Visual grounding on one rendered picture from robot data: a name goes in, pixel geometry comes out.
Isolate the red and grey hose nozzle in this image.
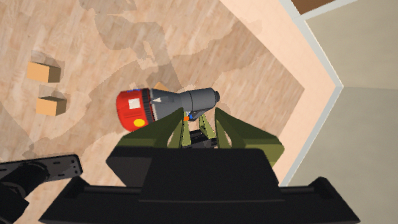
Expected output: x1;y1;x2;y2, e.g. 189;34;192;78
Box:
116;87;220;132

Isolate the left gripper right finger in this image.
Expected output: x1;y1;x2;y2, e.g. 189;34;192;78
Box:
214;107;285;168

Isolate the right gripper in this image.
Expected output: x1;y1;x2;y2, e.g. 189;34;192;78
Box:
181;114;217;148

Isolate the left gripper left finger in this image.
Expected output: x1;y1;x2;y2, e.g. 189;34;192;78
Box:
114;107;184;148

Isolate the small tan block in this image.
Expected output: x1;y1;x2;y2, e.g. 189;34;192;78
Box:
154;82;168;91
27;61;61;83
36;96;67;116

